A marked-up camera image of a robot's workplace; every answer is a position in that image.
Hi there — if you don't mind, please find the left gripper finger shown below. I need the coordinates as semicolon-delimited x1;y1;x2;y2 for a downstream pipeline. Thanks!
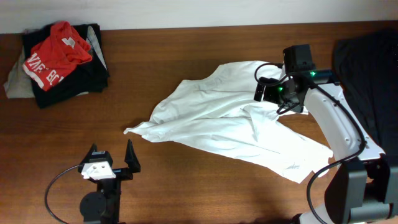
80;144;97;165
124;139;141;173

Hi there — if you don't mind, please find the white t-shirt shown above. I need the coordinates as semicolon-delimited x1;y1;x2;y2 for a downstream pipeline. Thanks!
124;61;333;183

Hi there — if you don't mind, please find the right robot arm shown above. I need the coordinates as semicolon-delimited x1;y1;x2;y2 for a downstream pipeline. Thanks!
254;70;397;223

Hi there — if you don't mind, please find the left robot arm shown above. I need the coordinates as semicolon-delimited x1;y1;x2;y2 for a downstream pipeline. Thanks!
78;140;141;224

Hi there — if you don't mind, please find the black folded garment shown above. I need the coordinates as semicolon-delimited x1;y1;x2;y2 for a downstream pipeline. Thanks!
31;24;109;109

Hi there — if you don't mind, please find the dark garment at right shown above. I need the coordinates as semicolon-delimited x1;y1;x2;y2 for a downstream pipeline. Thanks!
333;29;397;156

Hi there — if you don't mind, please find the grey folded garment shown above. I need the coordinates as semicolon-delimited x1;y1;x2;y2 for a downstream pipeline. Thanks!
3;48;35;99

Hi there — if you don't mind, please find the red printed t-shirt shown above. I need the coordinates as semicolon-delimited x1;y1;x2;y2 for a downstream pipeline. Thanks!
22;21;92;91

